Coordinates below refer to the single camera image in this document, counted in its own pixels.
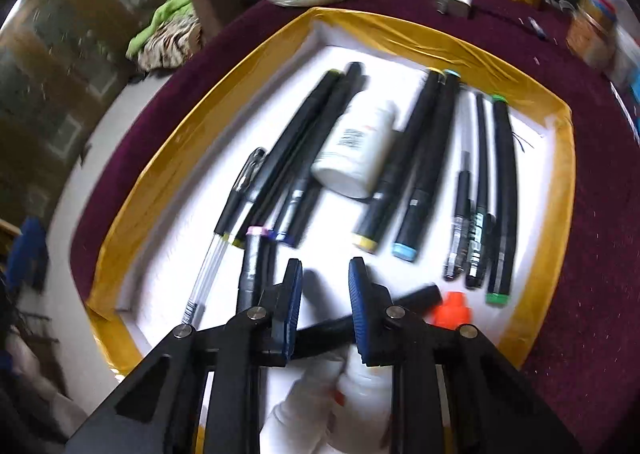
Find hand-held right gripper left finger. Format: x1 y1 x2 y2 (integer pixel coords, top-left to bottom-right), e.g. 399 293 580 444
65 258 304 454

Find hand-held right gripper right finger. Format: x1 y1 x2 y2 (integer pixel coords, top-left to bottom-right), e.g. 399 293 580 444
348 257 583 454

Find black marker pink caps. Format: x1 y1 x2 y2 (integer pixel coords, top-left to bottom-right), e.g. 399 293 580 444
236 225 278 317

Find black marker orange caps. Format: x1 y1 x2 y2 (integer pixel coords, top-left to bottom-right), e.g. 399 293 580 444
292 285 472 352

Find white spray bottle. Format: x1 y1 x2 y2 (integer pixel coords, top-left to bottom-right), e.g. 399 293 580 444
257 354 351 454

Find clear barrel black pen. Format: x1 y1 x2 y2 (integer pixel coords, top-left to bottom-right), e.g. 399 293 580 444
182 148 267 325

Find black gel pen clear cap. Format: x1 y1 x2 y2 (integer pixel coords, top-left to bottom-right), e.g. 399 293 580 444
442 94 476 281

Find yellow taped white tray box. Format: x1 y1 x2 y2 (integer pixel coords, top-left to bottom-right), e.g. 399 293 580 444
87 6 577 376

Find black marker yellow caps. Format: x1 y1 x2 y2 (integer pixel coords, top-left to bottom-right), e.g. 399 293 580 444
216 68 347 247
351 68 447 253

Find slim black pen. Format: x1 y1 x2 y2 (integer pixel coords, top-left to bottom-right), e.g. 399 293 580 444
465 94 496 289

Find black marker light blue caps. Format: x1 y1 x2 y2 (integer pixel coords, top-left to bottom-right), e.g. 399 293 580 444
391 70 462 262

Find white bottle red label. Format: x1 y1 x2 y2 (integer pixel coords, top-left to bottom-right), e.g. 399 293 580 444
311 98 397 199

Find black marker green caps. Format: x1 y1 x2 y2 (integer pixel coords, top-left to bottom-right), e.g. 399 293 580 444
484 94 518 305

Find brown patterned cloth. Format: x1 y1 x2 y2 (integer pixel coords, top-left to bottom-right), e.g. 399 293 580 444
137 18 204 73

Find green cloth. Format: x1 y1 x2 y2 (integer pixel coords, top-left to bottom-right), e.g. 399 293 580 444
124 0 194 60

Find wooden glass door cabinet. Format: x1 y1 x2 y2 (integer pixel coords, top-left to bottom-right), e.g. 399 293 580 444
0 0 168 235

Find glass jar orange label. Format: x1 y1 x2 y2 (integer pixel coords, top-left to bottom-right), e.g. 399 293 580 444
566 4 618 68

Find stack of coloured lids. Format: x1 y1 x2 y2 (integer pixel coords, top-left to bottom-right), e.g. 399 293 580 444
580 0 619 17

